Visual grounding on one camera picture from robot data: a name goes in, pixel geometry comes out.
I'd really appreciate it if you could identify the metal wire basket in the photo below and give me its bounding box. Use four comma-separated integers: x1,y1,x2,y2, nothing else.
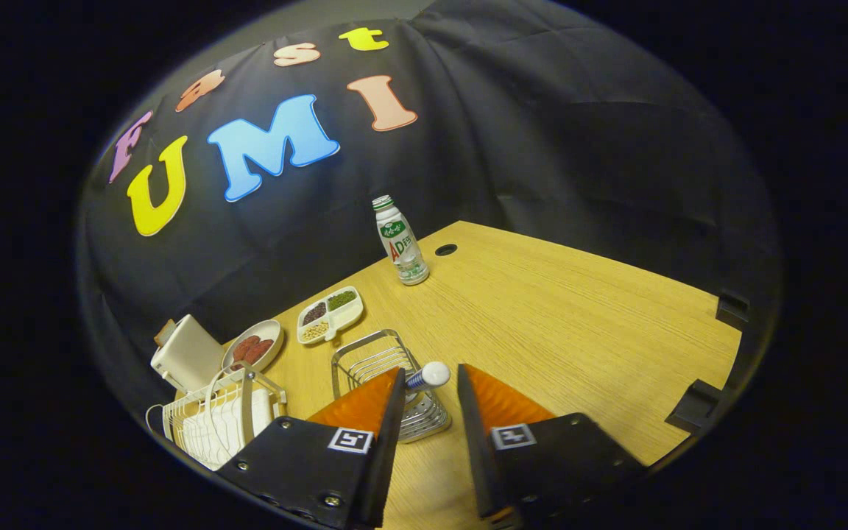
331,329,453,444

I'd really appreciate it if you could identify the black table edge clamp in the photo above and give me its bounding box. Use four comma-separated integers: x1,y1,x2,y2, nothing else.
665,379,723,435
715,291,751,332

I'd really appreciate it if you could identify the black backdrop cloth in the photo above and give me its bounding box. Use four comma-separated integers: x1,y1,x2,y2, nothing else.
74,0,785,472

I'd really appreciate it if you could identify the white drip tray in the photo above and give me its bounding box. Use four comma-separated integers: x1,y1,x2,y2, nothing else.
174,389,281,466

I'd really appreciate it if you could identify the white wire dish rack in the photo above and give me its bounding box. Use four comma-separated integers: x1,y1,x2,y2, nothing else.
146,361,289,472

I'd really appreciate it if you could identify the white drink bottle green label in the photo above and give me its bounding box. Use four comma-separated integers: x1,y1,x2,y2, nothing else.
372,194,430,286

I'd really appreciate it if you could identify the white divided dish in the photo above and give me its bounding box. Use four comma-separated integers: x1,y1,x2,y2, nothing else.
297,286,364,346

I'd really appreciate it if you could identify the spoon with blue checked handle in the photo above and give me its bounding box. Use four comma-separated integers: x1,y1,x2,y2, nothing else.
403,361,451,391

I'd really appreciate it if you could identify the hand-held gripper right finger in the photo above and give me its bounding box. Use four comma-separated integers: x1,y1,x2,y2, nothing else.
456,363,649,527

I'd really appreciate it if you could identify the beige round plate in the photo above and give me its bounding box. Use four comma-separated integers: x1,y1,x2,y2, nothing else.
222,319,284,372

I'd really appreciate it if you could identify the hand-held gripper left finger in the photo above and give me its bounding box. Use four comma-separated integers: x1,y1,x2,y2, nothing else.
214,367,407,530

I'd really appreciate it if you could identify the white toaster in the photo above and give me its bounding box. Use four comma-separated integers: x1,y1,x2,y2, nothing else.
150,314,226,393

